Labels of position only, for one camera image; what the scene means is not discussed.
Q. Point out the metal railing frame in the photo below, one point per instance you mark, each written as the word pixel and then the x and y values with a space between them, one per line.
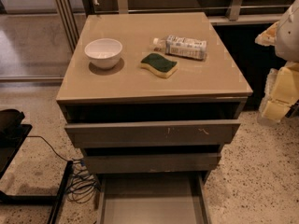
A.
pixel 220 12

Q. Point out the clear labelled plastic bottle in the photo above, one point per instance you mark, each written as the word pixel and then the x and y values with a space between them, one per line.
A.
pixel 182 46

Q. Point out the grey drawer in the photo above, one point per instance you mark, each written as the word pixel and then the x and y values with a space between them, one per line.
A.
pixel 152 163
pixel 153 134
pixel 177 198

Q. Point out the green and yellow sponge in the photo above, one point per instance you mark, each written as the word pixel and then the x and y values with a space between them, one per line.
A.
pixel 159 66

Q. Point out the grey middle drawer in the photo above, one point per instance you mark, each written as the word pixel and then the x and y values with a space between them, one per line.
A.
pixel 152 163

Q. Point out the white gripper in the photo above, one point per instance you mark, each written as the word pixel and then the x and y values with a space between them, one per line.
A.
pixel 289 41

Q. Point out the grey bottom drawer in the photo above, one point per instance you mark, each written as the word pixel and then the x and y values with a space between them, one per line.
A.
pixel 177 198

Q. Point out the white ceramic bowl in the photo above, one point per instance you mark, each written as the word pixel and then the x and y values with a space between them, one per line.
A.
pixel 104 53

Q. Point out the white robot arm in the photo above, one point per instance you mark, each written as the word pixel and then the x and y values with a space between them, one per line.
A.
pixel 287 41

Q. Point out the grey drawer cabinet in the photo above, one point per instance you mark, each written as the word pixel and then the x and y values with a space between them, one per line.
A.
pixel 199 90

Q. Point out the grey top drawer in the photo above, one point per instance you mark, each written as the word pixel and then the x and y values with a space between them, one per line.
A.
pixel 153 134

